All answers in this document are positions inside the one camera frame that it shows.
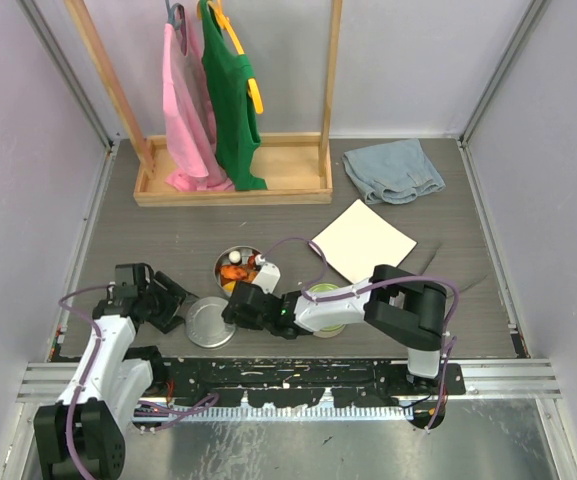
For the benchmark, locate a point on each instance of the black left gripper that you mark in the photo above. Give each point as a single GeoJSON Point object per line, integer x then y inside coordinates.
{"type": "Point", "coordinates": [175, 294]}

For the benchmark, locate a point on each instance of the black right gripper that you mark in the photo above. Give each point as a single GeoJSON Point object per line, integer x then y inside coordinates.
{"type": "Point", "coordinates": [233, 317]}

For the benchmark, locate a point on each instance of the yellow food piece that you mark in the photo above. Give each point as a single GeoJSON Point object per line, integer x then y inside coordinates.
{"type": "Point", "coordinates": [229, 287]}

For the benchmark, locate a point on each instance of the round steel lid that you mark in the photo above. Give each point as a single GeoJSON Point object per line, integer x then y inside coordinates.
{"type": "Point", "coordinates": [204, 324]}

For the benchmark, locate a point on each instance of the orange food piece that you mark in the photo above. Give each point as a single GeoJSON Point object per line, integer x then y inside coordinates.
{"type": "Point", "coordinates": [237, 273]}

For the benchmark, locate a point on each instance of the large round steel tin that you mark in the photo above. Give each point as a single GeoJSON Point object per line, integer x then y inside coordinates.
{"type": "Point", "coordinates": [248, 259]}

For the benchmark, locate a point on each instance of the green round lid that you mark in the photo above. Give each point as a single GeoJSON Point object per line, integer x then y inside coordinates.
{"type": "Point", "coordinates": [325, 289]}

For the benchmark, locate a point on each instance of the small steel bowl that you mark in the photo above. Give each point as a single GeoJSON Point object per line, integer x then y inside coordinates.
{"type": "Point", "coordinates": [329, 332]}

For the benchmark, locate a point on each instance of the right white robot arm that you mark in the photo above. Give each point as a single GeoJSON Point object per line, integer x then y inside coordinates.
{"type": "Point", "coordinates": [412, 310]}

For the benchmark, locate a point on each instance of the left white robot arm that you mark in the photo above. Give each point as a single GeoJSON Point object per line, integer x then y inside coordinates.
{"type": "Point", "coordinates": [81, 434]}

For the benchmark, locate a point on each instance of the white square plate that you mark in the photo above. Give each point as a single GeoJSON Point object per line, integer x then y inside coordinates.
{"type": "Point", "coordinates": [359, 239]}

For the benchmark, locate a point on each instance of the wooden clothes rack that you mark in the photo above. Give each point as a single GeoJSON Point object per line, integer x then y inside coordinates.
{"type": "Point", "coordinates": [296, 166]}

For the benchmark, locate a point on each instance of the pink shirt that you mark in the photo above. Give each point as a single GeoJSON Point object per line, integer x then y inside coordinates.
{"type": "Point", "coordinates": [189, 117]}

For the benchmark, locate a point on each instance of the folded blue towel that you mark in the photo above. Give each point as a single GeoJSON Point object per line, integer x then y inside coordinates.
{"type": "Point", "coordinates": [393, 173]}

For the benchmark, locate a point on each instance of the green shirt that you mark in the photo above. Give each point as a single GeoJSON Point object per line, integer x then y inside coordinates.
{"type": "Point", "coordinates": [238, 137]}

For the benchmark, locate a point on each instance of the grey clothes hanger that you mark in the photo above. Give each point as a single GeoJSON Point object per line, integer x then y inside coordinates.
{"type": "Point", "coordinates": [176, 17]}

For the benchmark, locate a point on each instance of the yellow clothes hanger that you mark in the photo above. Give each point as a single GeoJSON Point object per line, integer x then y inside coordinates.
{"type": "Point", "coordinates": [224, 58]}

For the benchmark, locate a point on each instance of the white cable duct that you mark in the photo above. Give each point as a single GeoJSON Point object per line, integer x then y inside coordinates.
{"type": "Point", "coordinates": [324, 411]}

